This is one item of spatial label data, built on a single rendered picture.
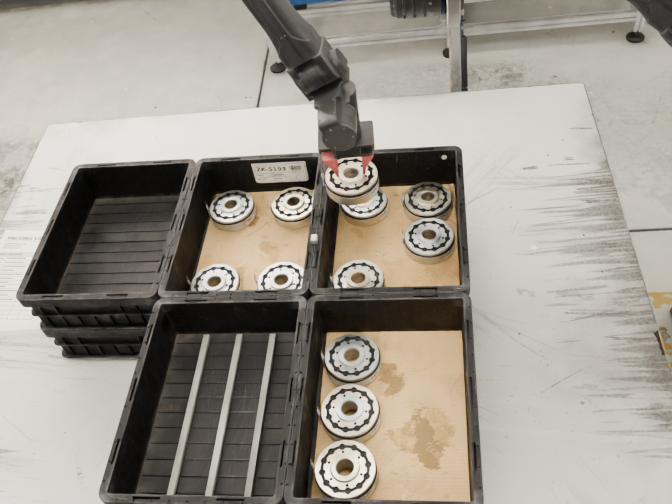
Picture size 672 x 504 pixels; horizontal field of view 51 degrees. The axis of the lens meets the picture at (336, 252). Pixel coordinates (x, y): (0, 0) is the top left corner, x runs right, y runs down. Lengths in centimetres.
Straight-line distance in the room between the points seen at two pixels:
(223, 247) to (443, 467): 69
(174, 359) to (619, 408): 86
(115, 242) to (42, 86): 237
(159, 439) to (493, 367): 66
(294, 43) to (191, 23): 295
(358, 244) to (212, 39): 252
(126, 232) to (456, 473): 93
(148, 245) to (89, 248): 14
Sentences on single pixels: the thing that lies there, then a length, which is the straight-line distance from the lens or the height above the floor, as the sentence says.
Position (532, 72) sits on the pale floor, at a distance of 338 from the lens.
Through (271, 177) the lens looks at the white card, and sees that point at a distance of 165.
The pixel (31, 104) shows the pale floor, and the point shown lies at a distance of 390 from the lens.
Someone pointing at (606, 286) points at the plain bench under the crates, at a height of 70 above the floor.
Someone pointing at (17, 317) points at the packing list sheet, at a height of 70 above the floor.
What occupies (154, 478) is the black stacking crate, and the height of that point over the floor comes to 83.
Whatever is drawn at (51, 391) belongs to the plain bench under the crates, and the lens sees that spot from 168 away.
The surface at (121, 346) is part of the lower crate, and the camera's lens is 162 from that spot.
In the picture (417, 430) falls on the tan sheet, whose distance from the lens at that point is 127.
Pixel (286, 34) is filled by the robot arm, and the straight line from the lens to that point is 115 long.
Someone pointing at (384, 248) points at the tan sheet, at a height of 83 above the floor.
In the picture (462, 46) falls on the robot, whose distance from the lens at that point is 226.
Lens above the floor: 197
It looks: 49 degrees down
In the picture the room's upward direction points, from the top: 11 degrees counter-clockwise
